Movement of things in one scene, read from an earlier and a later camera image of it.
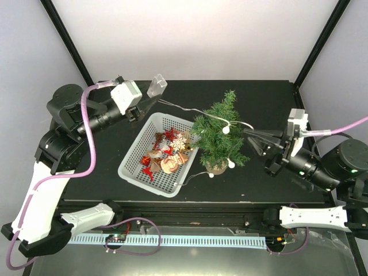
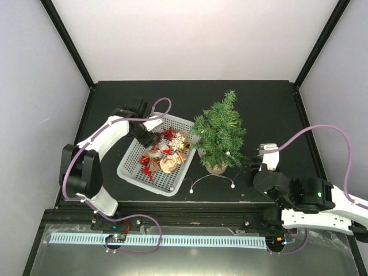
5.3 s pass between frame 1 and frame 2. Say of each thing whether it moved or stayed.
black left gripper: moved
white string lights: moved
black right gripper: moved
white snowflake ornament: stayed
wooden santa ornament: stayed
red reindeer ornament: stayed
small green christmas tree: stayed
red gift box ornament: stayed
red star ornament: stayed
